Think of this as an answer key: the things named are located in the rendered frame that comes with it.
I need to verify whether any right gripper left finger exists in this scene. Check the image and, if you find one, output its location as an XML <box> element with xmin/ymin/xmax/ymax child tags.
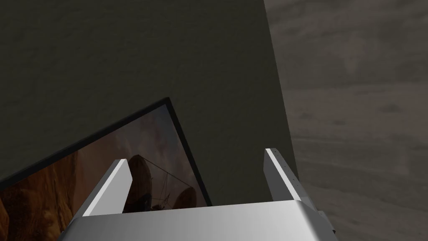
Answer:
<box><xmin>72</xmin><ymin>159</ymin><xmax>133</xmax><ymax>220</ymax></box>

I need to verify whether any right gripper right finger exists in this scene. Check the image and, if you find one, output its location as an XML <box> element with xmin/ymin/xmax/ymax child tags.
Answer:
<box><xmin>263</xmin><ymin>148</ymin><xmax>316</xmax><ymax>210</ymax></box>

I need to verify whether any black framed brown picture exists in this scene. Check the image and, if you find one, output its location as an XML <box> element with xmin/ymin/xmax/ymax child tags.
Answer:
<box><xmin>0</xmin><ymin>97</ymin><xmax>213</xmax><ymax>241</ymax></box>

